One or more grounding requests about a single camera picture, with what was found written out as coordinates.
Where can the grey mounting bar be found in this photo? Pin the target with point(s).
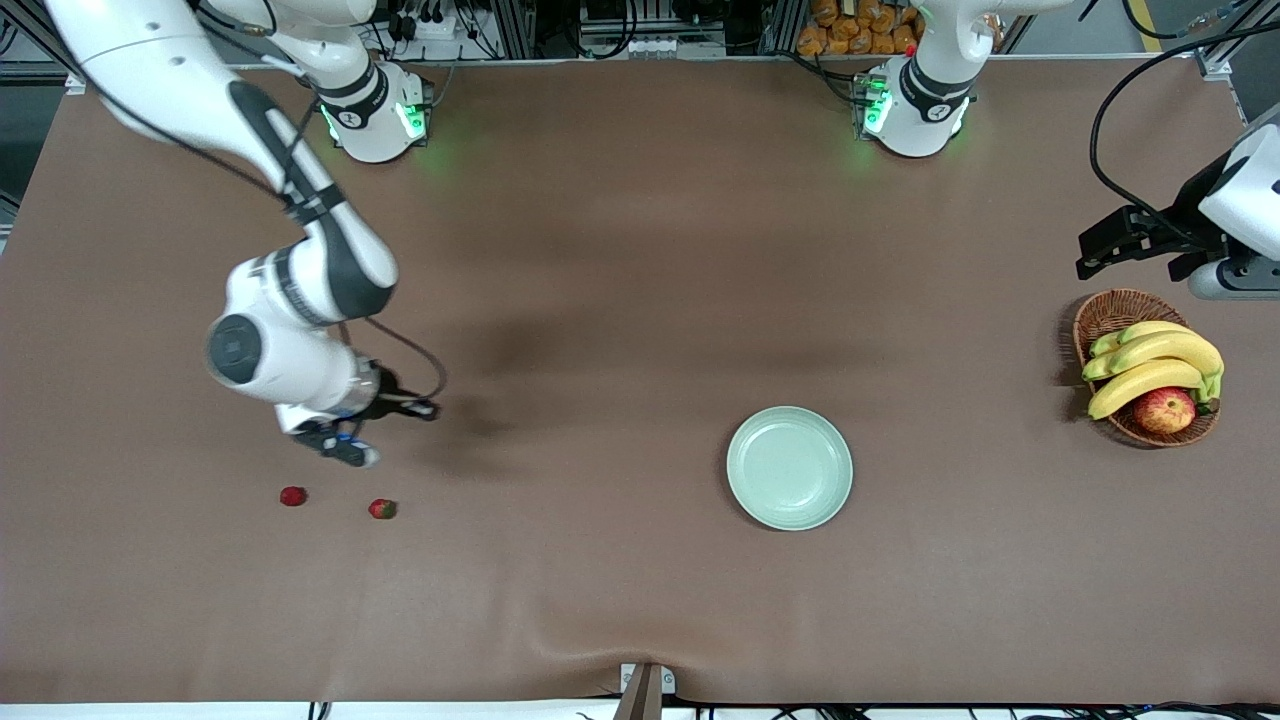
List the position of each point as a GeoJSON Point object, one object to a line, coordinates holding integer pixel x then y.
{"type": "Point", "coordinates": [640, 700]}

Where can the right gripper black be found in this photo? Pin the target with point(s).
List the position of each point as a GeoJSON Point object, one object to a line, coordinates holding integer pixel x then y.
{"type": "Point", "coordinates": [386, 402]}

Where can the orange bread rolls pile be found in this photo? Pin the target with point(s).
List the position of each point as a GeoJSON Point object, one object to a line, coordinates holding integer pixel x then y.
{"type": "Point", "coordinates": [860, 30]}

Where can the red apple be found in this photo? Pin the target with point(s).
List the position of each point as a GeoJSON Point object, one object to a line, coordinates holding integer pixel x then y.
{"type": "Point", "coordinates": [1165, 412]}

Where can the aluminium corner frame post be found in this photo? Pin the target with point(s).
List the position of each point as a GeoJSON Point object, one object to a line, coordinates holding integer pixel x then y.
{"type": "Point", "coordinates": [76, 82]}
{"type": "Point", "coordinates": [1213, 63]}

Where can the white terminal block row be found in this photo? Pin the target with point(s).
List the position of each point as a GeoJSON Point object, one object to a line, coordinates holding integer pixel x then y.
{"type": "Point", "coordinates": [660, 46]}

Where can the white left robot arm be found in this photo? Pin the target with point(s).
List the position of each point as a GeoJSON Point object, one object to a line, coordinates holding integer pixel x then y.
{"type": "Point", "coordinates": [920, 110]}

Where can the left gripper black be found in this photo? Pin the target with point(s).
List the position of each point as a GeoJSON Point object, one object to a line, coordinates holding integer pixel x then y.
{"type": "Point", "coordinates": [1166, 233]}

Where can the brown wicker basket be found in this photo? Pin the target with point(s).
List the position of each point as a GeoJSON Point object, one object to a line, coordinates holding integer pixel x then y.
{"type": "Point", "coordinates": [1115, 312]}

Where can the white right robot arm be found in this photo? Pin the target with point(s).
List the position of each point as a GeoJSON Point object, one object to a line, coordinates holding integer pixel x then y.
{"type": "Point", "coordinates": [160, 70]}

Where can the white power strip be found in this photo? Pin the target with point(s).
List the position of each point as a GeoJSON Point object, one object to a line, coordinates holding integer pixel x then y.
{"type": "Point", "coordinates": [430, 28]}

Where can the pale green round plate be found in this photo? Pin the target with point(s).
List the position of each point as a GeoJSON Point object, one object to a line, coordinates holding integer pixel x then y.
{"type": "Point", "coordinates": [790, 468]}

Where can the white metal bracket plate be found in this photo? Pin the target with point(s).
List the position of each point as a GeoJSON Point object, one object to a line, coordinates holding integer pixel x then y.
{"type": "Point", "coordinates": [669, 680]}

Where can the yellow banana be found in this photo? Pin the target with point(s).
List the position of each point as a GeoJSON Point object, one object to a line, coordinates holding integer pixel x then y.
{"type": "Point", "coordinates": [1170, 347]}
{"type": "Point", "coordinates": [1140, 382]}
{"type": "Point", "coordinates": [1150, 328]}

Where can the red strawberry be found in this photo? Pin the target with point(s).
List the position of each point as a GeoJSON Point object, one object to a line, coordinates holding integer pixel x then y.
{"type": "Point", "coordinates": [292, 496]}
{"type": "Point", "coordinates": [381, 509]}

